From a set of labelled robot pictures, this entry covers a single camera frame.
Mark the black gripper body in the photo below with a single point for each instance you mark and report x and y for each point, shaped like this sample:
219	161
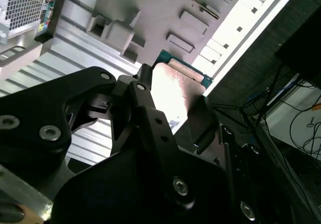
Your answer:
113	196

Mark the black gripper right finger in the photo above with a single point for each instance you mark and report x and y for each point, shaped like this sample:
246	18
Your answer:
204	123

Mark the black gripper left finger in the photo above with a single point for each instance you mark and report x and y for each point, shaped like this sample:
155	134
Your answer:
32	108

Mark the silver CPU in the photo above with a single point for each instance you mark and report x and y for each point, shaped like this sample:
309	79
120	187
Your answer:
170	93

